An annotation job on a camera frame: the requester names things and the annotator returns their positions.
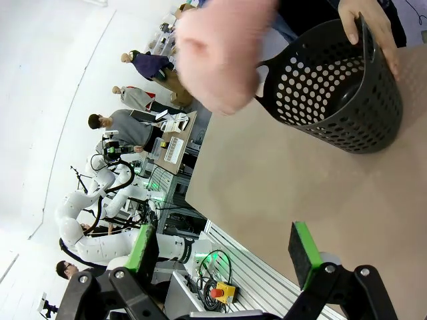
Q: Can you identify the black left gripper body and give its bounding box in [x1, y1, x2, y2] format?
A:
[102, 140, 131, 165]

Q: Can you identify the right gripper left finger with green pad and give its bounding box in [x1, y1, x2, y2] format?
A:
[55, 223, 169, 320]

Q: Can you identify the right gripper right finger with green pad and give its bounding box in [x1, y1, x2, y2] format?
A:
[283, 221, 398, 320]

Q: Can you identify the pink towel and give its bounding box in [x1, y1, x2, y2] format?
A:
[174, 0, 280, 116]

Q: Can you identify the black perforated plastic basket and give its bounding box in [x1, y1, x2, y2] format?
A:
[255, 13, 404, 155]

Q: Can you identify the person's left hand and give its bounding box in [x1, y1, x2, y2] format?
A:
[338, 0, 401, 81]

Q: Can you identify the person in grey sweater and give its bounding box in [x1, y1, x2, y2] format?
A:
[87, 109, 165, 155]

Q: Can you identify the black tripod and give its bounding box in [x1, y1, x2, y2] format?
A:
[69, 165, 90, 195]

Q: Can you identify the mannequin in grey shirt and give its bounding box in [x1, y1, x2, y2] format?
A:
[111, 85, 157, 113]

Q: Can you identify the white slotted tray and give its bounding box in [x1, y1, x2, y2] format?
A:
[164, 137, 185, 163]

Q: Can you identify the wooden top work table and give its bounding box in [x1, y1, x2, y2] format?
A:
[152, 111, 198, 176]

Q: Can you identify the person with glasses black hair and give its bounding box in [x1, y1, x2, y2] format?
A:
[55, 260, 108, 281]

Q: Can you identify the yellow emergency stop box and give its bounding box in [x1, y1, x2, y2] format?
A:
[209, 281, 239, 305]

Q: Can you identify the mannequin in purple jacket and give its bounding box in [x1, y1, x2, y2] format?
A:
[120, 49, 175, 81]

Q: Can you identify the person in dark denim jacket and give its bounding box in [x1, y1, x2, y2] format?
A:
[272, 0, 408, 48]

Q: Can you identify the black corrugated cable hose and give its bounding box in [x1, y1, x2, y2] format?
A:
[89, 159, 136, 235]

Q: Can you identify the aluminium slatted base plate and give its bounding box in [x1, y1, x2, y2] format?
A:
[199, 219, 348, 320]

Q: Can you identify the aluminium frame equipment rack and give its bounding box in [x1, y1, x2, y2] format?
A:
[146, 168, 209, 236]

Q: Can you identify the black coiled cable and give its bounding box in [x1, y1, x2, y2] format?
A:
[195, 249, 234, 313]

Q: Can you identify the black camera on stand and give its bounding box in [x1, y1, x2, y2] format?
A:
[37, 292, 60, 319]

